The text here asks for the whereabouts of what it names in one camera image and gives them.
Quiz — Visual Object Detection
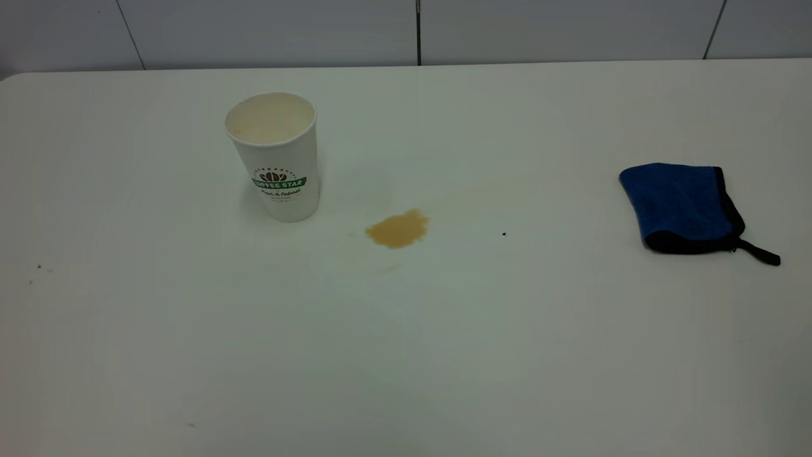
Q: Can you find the white paper coffee cup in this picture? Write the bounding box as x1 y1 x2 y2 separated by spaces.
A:
225 92 321 223

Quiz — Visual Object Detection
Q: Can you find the blue microfiber cloth black trim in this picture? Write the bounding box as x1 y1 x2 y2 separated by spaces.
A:
619 162 782 267

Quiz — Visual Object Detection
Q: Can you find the brown coffee spill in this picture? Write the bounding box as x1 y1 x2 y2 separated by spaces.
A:
364 208 430 249

